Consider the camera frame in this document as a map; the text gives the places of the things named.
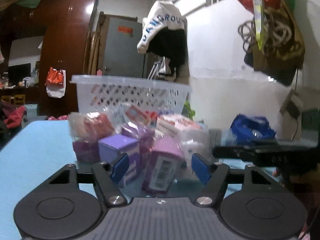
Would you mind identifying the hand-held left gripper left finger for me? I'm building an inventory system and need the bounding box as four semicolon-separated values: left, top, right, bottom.
47;152;129;207

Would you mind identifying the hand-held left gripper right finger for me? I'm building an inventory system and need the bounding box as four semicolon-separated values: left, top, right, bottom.
191;152;273;207

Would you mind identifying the red packet in clear wrap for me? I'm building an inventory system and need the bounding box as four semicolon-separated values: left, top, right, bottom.
68;112;116;144

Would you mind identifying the hanging dark cloth bag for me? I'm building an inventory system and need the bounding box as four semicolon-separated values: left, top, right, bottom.
244;0;306;87

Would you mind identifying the blue plastic bag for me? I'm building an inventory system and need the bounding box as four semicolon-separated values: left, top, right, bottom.
229;114;277;144

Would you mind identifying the purple box with barcode label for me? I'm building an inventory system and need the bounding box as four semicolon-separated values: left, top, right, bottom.
141;137;186;196

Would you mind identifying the white plastic basket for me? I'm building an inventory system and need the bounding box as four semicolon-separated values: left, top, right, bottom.
69;74;193;117

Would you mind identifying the coil of rope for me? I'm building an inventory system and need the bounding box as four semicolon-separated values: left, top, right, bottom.
237;19;293;53

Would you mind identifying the red and white plastic bag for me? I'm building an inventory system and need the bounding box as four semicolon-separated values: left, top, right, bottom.
45;66;67;98

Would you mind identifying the black monitor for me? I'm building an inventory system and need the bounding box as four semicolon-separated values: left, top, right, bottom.
8;63;32;81

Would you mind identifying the brown wooden wardrobe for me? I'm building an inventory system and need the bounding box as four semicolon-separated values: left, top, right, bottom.
0;0;98;118

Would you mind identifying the white and black hanging jacket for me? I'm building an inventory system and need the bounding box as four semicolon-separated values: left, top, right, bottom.
137;1;191;83

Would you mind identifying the grey door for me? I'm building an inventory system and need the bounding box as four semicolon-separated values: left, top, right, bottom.
102;14;148;78

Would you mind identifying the red cloth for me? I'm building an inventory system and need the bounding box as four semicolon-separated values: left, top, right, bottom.
2;106;27;130

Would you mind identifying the white and red box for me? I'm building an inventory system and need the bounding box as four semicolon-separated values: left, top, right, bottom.
124;105;158;130
155;115;182;138

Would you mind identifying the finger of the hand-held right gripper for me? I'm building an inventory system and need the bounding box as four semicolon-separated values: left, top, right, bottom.
212;145;255;161

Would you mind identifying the green plastic bag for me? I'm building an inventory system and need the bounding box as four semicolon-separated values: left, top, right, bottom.
183;100;196;118

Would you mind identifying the white pack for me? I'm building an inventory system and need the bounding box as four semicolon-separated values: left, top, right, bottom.
175;119;211;181

